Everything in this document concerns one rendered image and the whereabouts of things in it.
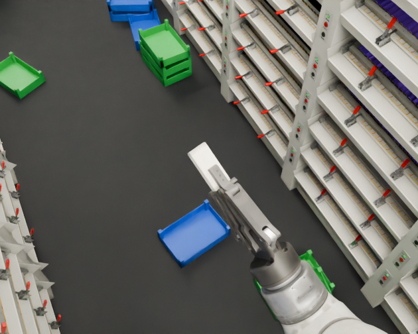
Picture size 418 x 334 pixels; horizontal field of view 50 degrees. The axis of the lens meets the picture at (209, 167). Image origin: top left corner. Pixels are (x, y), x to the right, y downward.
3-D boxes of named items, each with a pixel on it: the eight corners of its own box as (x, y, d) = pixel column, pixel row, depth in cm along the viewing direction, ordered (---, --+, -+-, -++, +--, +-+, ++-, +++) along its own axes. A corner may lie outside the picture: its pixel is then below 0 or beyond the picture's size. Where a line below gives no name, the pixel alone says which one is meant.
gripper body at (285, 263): (286, 257, 75) (255, 212, 74) (313, 262, 67) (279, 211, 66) (253, 285, 73) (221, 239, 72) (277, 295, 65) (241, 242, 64)
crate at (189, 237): (181, 268, 216) (180, 262, 210) (158, 238, 225) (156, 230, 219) (231, 234, 226) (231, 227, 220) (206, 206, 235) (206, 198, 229)
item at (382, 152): (418, 220, 154) (425, 205, 142) (317, 101, 184) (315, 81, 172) (470, 189, 154) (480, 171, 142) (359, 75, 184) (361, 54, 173)
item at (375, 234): (383, 264, 186) (385, 254, 174) (301, 156, 216) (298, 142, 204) (424, 238, 186) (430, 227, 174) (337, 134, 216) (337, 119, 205)
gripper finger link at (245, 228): (253, 252, 69) (257, 253, 67) (212, 192, 67) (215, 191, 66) (272, 236, 70) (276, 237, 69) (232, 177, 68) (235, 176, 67)
